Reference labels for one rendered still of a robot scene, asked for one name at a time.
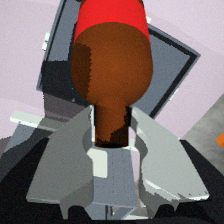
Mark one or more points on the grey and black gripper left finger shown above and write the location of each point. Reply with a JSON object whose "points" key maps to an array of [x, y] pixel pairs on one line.
{"points": [[54, 175]]}

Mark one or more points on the brown bottle with red label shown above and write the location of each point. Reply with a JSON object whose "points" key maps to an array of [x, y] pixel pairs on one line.
{"points": [[112, 65]]}

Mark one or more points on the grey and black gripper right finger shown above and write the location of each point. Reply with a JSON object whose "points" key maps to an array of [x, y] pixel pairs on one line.
{"points": [[172, 171]]}

